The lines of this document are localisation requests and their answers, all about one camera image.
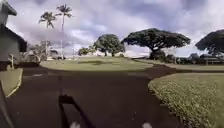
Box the grass lawn island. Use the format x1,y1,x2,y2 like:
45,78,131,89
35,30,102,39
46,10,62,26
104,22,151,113
39,55,154,72

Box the round leafy tree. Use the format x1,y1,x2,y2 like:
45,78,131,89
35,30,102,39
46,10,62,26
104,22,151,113
92,33,126,58

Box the small distant tree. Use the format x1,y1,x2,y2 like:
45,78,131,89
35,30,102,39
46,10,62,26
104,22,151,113
77,46,97,57

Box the wide flat-crowned tree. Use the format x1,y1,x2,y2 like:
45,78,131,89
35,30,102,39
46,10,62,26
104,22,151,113
121,27,192,62
194,28,224,58

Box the robot's own part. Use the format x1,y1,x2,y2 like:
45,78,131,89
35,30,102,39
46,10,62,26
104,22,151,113
69,121,82,128
141,121,153,128

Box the tall palm tree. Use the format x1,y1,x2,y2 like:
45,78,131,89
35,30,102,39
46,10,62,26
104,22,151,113
54,3,74,61
37,11,59,61

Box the low spreading tree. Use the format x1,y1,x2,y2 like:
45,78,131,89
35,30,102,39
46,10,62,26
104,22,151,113
19,40,59,64

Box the grass lawn with fallen leaves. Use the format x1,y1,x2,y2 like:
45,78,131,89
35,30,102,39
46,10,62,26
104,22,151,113
147,71,224,128

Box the grass lawn beside building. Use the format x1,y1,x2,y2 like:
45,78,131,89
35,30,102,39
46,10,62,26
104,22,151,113
0,67,24,98

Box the building with dark roof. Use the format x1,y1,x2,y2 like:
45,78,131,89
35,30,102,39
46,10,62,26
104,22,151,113
0,0,28,72

